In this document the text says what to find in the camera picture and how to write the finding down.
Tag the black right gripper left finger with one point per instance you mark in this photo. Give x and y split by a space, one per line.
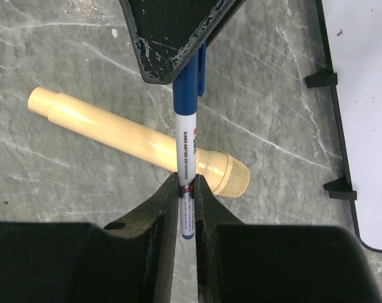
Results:
129 260

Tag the white whiteboard black frame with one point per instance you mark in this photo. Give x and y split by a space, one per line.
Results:
354 34

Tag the white blue whiteboard marker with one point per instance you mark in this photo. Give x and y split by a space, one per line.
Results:
187 88

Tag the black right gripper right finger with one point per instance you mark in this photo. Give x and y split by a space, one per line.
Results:
239 262

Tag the beige toy microphone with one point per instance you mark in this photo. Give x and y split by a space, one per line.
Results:
225 175

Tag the black whiteboard foot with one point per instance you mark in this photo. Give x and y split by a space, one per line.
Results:
340 189
321 79

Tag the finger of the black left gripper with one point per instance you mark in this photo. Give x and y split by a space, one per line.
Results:
165 34

